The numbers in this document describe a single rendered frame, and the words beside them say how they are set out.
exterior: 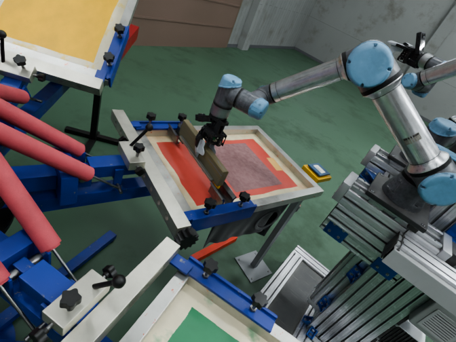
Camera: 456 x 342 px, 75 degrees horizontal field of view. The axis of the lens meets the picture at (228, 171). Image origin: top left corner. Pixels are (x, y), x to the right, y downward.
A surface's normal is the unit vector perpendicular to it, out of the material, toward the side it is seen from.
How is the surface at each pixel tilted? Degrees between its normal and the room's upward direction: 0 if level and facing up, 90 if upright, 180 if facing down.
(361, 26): 90
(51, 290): 0
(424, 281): 90
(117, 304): 0
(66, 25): 32
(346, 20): 90
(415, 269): 90
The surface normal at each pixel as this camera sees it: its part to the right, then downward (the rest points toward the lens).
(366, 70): -0.48, 0.30
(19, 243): 0.34, -0.76
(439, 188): -0.33, 0.52
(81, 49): 0.32, -0.32
